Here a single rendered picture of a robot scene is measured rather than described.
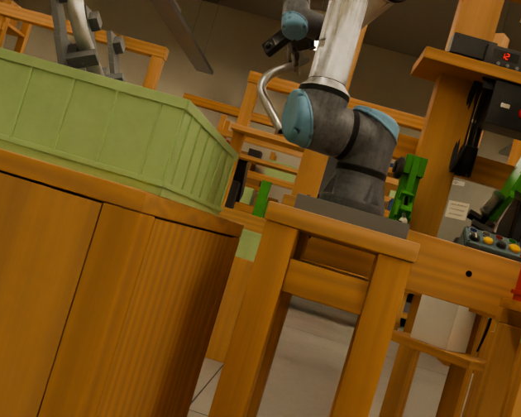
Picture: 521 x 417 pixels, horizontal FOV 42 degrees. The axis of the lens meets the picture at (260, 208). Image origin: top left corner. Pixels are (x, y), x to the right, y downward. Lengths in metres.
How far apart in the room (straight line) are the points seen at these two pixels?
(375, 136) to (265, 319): 0.47
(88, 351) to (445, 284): 0.99
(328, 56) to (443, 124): 1.01
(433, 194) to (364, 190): 0.96
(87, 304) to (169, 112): 0.35
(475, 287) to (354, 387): 0.55
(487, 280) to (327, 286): 0.56
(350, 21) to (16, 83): 0.72
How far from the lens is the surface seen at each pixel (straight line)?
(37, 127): 1.25
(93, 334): 1.16
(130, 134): 1.19
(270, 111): 2.15
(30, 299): 1.21
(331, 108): 1.49
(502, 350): 1.74
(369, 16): 1.85
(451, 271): 1.83
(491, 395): 1.75
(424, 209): 2.43
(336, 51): 1.54
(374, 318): 1.41
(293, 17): 1.95
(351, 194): 1.50
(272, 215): 1.42
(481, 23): 2.60
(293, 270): 1.43
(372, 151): 1.52
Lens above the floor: 0.77
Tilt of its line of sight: 2 degrees up
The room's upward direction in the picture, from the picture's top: 17 degrees clockwise
